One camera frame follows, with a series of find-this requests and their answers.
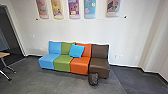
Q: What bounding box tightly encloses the brown sofa seat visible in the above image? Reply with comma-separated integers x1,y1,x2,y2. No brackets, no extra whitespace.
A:
88,44,111,80

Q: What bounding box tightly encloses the yellow wall poster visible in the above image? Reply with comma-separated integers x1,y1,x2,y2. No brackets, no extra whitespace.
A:
50,0,64,20

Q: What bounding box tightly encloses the blue cushion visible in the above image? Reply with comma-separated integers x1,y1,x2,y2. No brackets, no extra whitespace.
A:
68,44,86,59

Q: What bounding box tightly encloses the grey plastic trash bag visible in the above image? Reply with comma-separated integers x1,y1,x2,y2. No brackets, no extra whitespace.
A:
88,72,101,87

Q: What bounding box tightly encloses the light blue wall poster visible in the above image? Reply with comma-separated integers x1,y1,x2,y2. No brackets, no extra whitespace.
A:
83,0,97,19

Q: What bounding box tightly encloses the wooden table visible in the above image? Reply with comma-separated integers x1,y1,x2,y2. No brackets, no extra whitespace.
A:
0,51,11,60

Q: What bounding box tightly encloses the purple wall poster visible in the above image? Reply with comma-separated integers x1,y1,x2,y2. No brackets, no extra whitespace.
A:
67,0,81,19

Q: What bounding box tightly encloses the blue sofa seat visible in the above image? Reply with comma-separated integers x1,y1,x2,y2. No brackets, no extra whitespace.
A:
38,40,63,71

